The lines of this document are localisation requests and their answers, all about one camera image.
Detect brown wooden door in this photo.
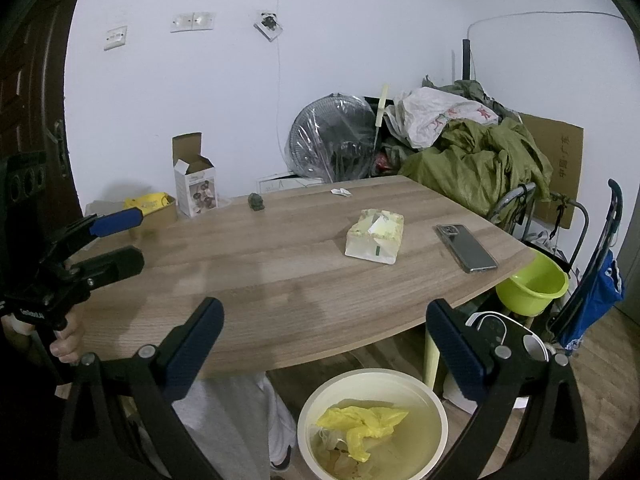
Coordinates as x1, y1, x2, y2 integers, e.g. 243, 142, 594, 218
0, 0, 88, 223

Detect cardboard sheet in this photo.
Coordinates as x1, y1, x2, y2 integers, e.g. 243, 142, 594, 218
514, 111, 585, 232

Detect cream plastic handle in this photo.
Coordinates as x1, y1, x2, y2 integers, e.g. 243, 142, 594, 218
373, 83, 392, 132

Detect person's grey trousers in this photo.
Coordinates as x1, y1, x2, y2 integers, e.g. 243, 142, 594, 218
134, 374, 297, 480

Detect yellow plastic bag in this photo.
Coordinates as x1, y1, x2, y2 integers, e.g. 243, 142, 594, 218
317, 404, 412, 464

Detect double wall switch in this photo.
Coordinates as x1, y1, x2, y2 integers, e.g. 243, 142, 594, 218
169, 11, 216, 34

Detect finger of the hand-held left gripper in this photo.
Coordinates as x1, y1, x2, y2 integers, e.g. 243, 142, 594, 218
49, 207, 144, 262
69, 245, 147, 292

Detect metal chair frame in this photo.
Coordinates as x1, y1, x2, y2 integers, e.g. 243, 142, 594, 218
486, 181, 591, 267

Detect white wall cable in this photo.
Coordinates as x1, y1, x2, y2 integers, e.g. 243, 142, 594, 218
273, 0, 284, 163

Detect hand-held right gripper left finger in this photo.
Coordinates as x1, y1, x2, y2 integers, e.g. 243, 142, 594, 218
56, 296, 225, 480

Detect olive green cloth pile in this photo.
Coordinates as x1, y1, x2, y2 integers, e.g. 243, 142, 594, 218
399, 76, 554, 234

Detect plastic wrapped electric fan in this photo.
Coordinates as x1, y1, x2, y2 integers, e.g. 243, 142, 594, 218
284, 93, 384, 184

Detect open white carton box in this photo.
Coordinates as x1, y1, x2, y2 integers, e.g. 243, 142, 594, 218
172, 132, 220, 219

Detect broken wall socket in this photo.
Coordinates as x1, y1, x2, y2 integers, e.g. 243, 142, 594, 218
253, 8, 284, 42

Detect person's shoe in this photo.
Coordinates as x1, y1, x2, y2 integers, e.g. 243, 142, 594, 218
269, 442, 295, 472

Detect yellow printed pouch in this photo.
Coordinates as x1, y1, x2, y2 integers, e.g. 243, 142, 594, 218
124, 193, 169, 212

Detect flat white box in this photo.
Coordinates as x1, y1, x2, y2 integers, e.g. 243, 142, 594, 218
255, 172, 327, 195

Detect cream plastic bucket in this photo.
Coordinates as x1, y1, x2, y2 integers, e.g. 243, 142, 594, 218
297, 368, 449, 480

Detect green plastic basin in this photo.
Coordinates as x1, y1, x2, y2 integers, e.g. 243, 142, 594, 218
494, 249, 571, 318

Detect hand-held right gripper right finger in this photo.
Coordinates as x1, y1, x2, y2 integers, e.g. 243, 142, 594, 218
425, 298, 592, 480

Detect person's left hand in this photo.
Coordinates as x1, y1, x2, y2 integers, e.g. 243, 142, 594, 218
50, 305, 85, 366

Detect smartphone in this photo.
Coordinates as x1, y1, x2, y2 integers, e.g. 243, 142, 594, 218
435, 223, 500, 275

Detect white plastic bag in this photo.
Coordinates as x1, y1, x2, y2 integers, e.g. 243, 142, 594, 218
384, 86, 502, 151

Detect tissue pack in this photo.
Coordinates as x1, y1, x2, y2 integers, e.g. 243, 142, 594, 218
344, 208, 405, 265

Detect blue shopping trolley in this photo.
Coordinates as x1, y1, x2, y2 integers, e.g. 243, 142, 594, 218
549, 178, 627, 352

